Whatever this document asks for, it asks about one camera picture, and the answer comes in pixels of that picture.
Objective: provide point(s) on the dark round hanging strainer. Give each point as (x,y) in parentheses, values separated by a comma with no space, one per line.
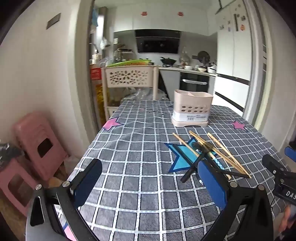
(203,56)

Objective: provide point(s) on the person's right hand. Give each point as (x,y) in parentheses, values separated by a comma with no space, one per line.
(286,222)

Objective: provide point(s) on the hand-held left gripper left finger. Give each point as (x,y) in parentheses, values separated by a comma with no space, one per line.
(87,183)

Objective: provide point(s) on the red plastic crate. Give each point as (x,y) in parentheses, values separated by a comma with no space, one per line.
(95,74)

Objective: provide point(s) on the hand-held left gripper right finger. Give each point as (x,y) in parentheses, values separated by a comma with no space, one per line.
(210,183)

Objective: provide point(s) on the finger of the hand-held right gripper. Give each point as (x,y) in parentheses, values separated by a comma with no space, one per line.
(272,165)
(291,153)

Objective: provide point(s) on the black wok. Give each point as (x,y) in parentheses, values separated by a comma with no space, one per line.
(168,60)

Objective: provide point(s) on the pink plastic stool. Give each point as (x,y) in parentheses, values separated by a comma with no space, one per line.
(30,139)
(9,197)

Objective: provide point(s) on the hanging plastic bag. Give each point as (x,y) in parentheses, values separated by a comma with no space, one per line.
(104,42)

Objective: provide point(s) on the clear plastic bag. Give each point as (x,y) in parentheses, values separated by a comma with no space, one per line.
(145,95)

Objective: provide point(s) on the metal kettle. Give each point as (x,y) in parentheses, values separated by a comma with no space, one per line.
(118,55)

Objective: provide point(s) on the white upper kitchen cabinets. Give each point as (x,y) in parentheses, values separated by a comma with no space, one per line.
(161,20)

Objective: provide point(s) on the black built-in oven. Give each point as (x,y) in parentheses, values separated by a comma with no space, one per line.
(194,87)

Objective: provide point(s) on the yellow patterned bag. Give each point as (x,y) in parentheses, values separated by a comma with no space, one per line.
(99,102)

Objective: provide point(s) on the black range hood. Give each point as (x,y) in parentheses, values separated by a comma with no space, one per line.
(157,42)

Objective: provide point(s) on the beige plastic utensil holder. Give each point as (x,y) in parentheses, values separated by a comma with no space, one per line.
(192,102)

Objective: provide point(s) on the black plastic bag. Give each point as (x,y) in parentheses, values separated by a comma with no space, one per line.
(9,151)

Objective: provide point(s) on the white refrigerator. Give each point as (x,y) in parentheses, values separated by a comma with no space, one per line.
(231,58)

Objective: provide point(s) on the beige plastic storage cart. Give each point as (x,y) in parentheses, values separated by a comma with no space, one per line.
(129,71)

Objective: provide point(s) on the grey wall plate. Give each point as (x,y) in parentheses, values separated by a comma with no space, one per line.
(53,21)

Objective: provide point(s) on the green plastic tray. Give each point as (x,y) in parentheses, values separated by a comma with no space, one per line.
(129,63)

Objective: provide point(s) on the white sliding door frame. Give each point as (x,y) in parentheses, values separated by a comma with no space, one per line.
(261,69)

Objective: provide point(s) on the grey checked star tablecloth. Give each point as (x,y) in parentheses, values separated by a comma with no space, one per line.
(138,162)

